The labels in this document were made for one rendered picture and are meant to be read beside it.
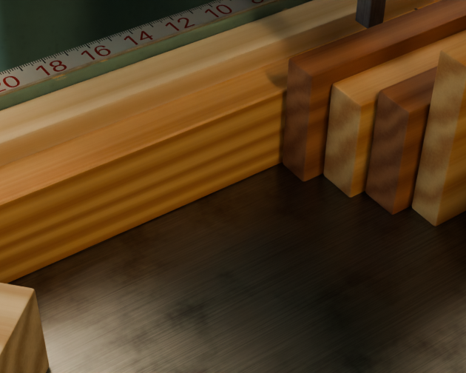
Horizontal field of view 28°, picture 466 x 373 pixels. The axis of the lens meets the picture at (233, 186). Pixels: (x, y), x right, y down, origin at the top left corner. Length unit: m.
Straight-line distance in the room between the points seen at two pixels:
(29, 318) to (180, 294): 0.07
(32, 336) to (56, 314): 0.04
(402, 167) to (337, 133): 0.03
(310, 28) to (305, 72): 0.04
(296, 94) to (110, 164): 0.08
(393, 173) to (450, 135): 0.03
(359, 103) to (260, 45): 0.06
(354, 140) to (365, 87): 0.02
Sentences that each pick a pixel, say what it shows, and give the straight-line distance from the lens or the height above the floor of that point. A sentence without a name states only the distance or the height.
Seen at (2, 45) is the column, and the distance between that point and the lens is 0.54.
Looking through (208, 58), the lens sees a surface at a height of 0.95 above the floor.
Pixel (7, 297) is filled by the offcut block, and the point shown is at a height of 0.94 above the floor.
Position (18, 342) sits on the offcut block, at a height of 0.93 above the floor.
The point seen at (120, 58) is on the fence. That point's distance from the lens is 0.39.
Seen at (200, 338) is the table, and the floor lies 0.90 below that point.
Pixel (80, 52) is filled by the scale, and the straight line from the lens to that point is 0.39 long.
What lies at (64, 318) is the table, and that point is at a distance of 0.35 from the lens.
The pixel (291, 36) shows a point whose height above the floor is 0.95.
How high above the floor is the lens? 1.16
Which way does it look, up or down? 41 degrees down
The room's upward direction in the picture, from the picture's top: 1 degrees clockwise
